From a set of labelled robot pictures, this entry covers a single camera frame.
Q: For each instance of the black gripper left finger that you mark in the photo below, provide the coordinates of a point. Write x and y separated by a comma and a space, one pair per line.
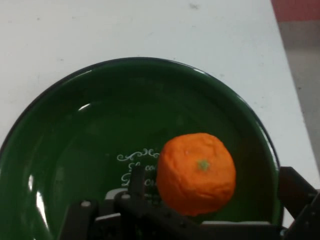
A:
136, 181

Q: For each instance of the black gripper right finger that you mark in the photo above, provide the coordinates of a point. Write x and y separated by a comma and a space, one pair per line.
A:
297, 192

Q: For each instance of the orange toy mandarin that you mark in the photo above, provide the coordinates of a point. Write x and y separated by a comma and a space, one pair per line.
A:
197, 175

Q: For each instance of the green round plate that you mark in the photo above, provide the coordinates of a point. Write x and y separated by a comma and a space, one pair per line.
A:
87, 140

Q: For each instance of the pink red floor mat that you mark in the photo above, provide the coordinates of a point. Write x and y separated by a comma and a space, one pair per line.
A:
295, 10

